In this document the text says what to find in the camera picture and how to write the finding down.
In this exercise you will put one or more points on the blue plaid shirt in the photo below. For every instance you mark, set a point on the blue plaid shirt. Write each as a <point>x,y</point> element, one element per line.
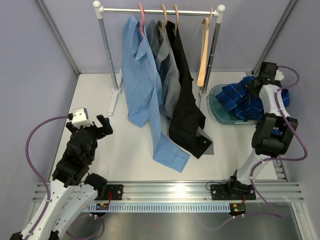
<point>236,99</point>

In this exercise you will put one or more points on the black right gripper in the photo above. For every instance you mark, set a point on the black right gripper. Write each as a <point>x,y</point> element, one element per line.
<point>249,85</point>

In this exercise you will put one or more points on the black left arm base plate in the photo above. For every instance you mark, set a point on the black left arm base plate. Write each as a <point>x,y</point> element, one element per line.
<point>112,192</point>

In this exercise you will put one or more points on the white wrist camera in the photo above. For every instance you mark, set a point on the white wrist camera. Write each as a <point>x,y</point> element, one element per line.
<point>279,75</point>
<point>80,118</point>

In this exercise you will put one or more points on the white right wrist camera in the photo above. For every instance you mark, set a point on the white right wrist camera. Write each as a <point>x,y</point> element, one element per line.
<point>279,75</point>

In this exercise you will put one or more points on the beige hanger with grey shirt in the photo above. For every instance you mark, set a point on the beige hanger with grey shirt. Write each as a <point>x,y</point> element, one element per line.
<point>162,27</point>

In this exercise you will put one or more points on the white and chrome clothes rack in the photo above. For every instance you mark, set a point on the white and chrome clothes rack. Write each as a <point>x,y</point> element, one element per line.
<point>218,14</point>

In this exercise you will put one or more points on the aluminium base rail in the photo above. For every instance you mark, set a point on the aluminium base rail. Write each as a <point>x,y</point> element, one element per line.
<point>199,191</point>

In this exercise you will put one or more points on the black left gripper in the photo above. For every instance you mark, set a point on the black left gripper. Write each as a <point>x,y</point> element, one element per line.
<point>104,122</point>

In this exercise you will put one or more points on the black shirt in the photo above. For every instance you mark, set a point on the black shirt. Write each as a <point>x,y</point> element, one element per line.
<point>187,118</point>

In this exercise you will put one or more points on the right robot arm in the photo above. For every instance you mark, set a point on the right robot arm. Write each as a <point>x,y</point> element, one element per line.
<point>271,138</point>

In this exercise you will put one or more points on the beige hanger of plaid shirt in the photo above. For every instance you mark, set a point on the beige hanger of plaid shirt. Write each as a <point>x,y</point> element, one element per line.
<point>204,49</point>

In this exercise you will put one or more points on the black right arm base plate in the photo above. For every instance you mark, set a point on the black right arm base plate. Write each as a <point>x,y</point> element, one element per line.
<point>225,192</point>

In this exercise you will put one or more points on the grey shirt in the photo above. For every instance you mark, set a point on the grey shirt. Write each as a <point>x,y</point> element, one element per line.
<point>168,72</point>

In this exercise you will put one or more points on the teal transparent plastic tray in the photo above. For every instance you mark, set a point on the teal transparent plastic tray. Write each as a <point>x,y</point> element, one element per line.
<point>220,114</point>

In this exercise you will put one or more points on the beige hanger with black shirt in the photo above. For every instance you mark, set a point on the beige hanger with black shirt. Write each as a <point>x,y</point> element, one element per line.
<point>176,24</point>

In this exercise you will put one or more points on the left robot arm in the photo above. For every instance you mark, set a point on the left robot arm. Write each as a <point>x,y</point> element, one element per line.
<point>72,188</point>

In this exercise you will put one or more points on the light blue slotted cable duct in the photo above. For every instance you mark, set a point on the light blue slotted cable duct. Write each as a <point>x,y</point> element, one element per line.
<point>209,207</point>

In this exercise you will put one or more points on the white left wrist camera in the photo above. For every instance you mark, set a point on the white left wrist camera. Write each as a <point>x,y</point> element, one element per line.
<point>80,118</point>

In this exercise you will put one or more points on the light blue shirt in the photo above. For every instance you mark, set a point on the light blue shirt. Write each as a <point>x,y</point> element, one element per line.
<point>143,91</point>

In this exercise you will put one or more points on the pink plastic hanger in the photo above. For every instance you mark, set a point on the pink plastic hanger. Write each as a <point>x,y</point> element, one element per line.
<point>142,20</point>

